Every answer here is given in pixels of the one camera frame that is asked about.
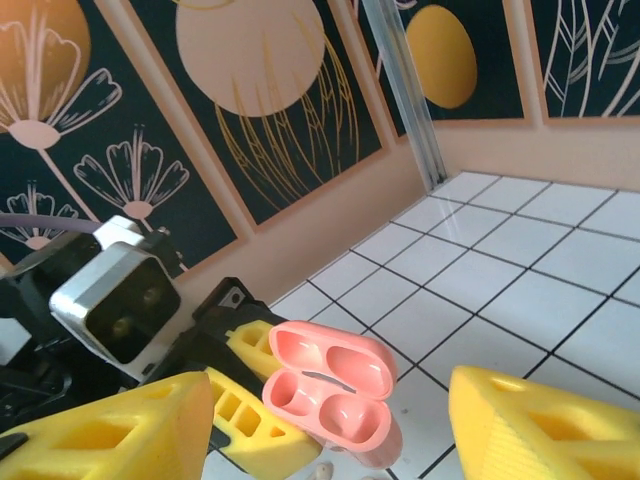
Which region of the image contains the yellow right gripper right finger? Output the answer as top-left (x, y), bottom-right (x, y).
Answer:
top-left (448, 364), bottom-right (640, 480)

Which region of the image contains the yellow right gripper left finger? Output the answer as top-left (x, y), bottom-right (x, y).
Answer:
top-left (0, 371), bottom-right (217, 480)

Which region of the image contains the pink earbud charging case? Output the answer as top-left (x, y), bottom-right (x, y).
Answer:
top-left (262, 319), bottom-right (404, 471)

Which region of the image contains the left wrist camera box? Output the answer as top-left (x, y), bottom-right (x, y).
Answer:
top-left (49, 214), bottom-right (184, 381)

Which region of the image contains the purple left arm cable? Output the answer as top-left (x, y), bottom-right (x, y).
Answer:
top-left (0, 213), bottom-right (101, 236)

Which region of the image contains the aluminium corner post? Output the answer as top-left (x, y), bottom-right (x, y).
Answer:
top-left (359, 0), bottom-right (449, 187)

